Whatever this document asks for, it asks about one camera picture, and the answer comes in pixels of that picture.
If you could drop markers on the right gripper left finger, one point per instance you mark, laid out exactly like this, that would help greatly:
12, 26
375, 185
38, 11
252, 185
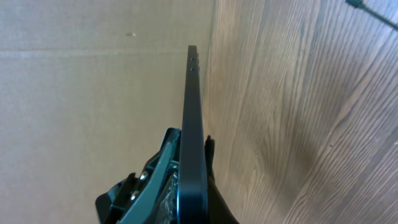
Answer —
147, 197

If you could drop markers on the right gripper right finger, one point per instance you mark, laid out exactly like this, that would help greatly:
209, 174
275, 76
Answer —
218, 211

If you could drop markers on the Samsung Galaxy smartphone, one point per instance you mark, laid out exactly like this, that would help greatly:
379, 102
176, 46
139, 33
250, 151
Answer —
192, 195

